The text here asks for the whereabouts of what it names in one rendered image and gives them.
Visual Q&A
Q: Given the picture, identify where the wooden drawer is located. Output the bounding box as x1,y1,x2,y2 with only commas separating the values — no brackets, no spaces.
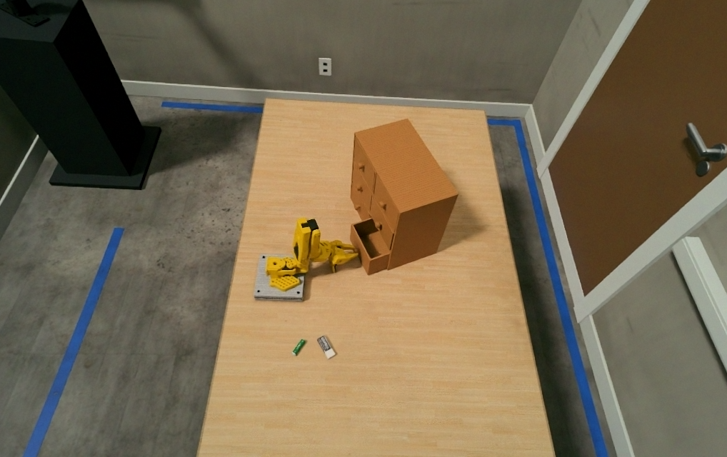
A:
374,175,398,232
352,162,372,212
351,183,370,220
371,197,394,250
354,139,375,192
350,218,390,275

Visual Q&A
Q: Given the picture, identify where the green aa battery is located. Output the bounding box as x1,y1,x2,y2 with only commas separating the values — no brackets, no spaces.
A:
292,339,305,356

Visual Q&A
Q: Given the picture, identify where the brown wooden chest of drawers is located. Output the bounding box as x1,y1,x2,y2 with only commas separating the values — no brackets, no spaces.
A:
354,119,458,271

